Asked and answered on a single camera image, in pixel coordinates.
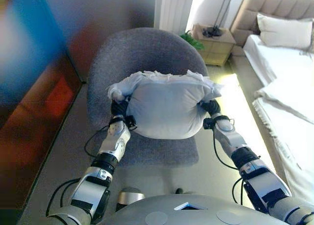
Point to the silver left robot leg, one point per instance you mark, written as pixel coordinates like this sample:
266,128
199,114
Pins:
130,196

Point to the grey fabric armchair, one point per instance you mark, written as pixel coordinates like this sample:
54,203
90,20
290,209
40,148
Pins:
137,50

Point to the white curtain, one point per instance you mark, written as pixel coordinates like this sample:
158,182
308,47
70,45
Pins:
174,8

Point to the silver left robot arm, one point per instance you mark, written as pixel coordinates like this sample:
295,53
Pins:
115,141

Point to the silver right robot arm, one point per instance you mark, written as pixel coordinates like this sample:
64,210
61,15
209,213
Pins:
257,171

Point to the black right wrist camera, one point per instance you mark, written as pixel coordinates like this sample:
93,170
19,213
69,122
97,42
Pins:
208,123

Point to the dark right robot hand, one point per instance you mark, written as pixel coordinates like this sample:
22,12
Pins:
212,107

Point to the dark left robot hand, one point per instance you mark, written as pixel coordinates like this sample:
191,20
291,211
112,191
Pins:
119,109

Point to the white ruffled cushion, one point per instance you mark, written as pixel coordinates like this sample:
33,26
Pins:
166,107

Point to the light wooden nightstand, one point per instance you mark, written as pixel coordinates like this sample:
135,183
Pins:
216,50

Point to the beige padded headboard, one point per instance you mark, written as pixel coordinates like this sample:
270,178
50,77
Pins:
269,4

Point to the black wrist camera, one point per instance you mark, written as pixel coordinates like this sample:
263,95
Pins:
130,121
208,123

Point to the silver robot torso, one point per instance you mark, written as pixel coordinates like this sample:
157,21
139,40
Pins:
191,212

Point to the green potted plant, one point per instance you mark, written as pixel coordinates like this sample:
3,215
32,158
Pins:
193,42

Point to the white bed pillow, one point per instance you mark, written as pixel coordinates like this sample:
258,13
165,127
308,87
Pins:
284,31

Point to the bed with white sheets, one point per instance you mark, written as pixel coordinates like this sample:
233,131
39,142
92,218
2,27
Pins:
282,67

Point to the white fringed throw blanket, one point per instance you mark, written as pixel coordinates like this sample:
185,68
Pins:
289,126

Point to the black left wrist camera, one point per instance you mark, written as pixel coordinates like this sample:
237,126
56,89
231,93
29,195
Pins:
130,121

